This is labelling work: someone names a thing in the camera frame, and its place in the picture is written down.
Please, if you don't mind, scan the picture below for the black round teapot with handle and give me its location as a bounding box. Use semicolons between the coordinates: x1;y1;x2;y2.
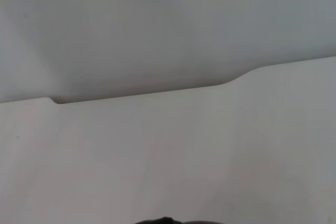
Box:
135;216;185;224

